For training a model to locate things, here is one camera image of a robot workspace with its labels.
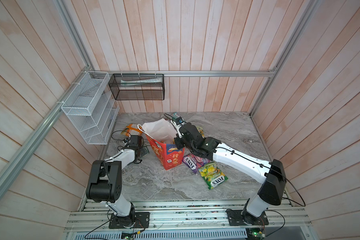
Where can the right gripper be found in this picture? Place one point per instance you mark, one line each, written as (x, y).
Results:
(177, 140)

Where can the red paper bag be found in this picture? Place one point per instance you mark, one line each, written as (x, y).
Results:
(160, 135)

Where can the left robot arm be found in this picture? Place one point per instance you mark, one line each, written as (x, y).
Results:
(105, 181)

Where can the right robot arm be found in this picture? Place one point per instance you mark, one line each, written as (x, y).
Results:
(270, 175)

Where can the purple berry candy bag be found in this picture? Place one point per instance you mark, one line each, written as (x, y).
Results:
(194, 162)

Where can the green spring tea candy bag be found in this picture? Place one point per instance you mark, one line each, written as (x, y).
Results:
(201, 131)

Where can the teal mint candy bag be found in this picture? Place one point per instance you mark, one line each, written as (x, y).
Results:
(175, 115)

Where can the green lemon candy bag front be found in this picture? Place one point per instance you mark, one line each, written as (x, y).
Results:
(212, 175)

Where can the orange candy bag back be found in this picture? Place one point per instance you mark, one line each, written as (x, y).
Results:
(131, 129)

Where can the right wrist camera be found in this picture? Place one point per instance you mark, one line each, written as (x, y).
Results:
(178, 121)

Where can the aluminium frame rail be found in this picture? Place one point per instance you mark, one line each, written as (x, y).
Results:
(207, 73)

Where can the black mesh wall basket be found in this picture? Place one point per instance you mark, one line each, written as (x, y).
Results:
(136, 87)

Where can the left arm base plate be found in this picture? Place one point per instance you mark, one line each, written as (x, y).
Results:
(136, 220)

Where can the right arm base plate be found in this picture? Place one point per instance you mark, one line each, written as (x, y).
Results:
(239, 218)

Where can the white wire mesh shelf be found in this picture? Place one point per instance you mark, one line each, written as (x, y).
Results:
(90, 108)

